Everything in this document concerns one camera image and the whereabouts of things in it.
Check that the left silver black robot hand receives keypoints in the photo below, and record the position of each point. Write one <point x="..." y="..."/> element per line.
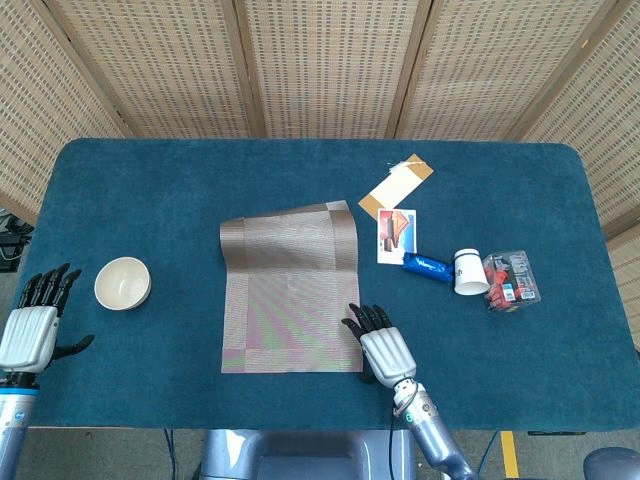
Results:
<point x="27" y="340"/>

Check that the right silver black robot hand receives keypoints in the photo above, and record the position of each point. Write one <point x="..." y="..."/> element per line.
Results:
<point x="387" y="355"/>

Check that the brown woven placemat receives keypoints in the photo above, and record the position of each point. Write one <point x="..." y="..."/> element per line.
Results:
<point x="290" y="310"/>

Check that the white ceramic bowl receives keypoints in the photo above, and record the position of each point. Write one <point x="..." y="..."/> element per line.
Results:
<point x="122" y="282"/>

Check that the white paper cup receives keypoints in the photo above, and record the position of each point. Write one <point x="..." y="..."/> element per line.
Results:
<point x="470" y="272"/>

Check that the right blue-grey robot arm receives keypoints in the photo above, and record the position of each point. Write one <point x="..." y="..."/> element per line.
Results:
<point x="430" y="430"/>

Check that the blue foil snack packet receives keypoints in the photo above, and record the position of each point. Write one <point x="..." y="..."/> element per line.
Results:
<point x="427" y="267"/>

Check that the photo postcard with red building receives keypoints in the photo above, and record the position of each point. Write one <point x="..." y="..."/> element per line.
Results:
<point x="395" y="235"/>

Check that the blue-grey robot torso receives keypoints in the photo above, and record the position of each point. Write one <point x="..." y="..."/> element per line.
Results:
<point x="310" y="455"/>

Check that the clear box with red parts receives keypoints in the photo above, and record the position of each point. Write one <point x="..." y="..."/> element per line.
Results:
<point x="515" y="285"/>

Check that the brown and white paper tag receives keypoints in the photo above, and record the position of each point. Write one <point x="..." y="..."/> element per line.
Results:
<point x="395" y="187"/>

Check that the blue table cloth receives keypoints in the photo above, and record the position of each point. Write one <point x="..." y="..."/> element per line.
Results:
<point x="150" y="200"/>

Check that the bamboo folding screen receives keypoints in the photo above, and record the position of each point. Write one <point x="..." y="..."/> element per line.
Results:
<point x="325" y="65"/>

